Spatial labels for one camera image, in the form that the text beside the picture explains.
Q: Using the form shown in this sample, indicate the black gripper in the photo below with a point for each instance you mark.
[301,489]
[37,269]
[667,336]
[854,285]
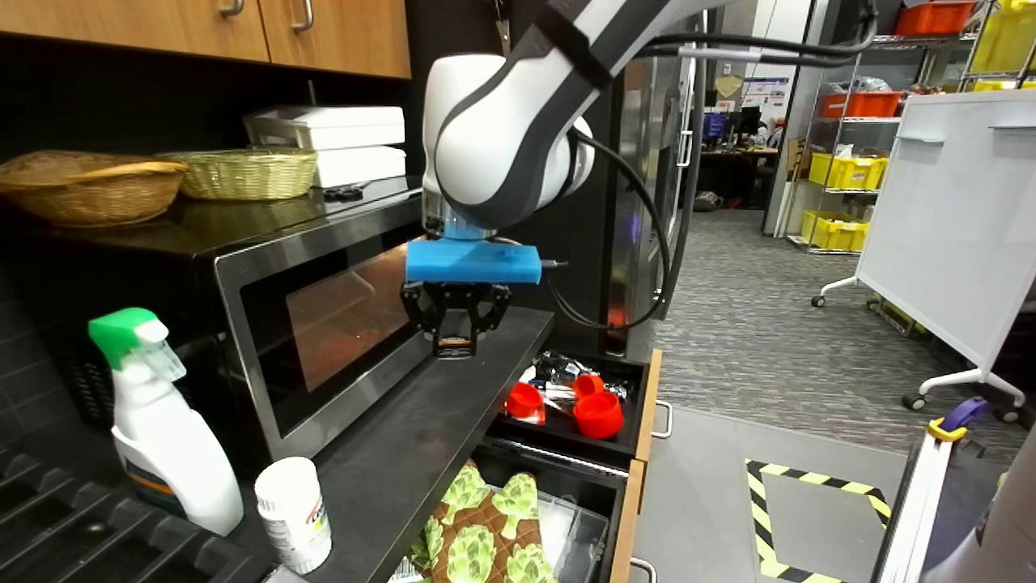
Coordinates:
[427,307]

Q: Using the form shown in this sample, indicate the stainless steel microwave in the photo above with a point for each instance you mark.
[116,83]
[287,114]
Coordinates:
[287,315]

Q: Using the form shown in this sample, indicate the dark kitchen countertop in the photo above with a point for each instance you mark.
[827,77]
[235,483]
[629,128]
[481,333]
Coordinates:
[385,475]

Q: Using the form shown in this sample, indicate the right open wooden drawer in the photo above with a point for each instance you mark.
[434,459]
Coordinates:
[538,406]

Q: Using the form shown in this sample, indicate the open wooden drawer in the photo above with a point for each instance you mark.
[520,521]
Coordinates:
[538,406]
[586,521]

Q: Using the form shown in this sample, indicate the red cup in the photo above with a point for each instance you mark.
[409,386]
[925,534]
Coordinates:
[599,415]

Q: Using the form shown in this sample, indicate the stainless steel refrigerator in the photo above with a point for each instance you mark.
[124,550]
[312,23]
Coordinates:
[650,214]

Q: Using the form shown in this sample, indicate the left open wooden drawer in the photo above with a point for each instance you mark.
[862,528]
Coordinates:
[586,521]

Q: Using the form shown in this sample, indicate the green patterned oven mitt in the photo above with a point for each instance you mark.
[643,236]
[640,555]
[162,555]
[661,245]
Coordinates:
[482,534]

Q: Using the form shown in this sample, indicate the small white bottle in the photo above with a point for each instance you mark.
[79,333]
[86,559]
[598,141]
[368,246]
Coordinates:
[289,504]

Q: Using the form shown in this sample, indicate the green wicker bowl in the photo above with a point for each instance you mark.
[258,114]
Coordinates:
[235,175]

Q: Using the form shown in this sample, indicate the upper wooden cabinets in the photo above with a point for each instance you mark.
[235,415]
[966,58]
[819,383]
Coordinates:
[346,38]

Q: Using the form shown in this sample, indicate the white green spray bottle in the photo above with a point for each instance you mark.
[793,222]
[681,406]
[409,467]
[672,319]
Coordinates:
[166,448]

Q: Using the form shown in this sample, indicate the brown wicker bowl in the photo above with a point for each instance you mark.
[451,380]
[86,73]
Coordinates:
[91,190]

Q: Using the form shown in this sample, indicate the yellow storage bins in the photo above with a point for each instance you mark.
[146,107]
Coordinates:
[846,172]

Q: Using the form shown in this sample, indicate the red storage bin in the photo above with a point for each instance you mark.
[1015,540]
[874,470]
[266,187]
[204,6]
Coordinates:
[859,106]

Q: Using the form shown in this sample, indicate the white rolling whiteboard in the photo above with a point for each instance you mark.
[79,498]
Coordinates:
[954,230]

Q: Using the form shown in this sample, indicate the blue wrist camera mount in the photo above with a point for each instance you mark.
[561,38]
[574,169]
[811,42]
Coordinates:
[475,261]

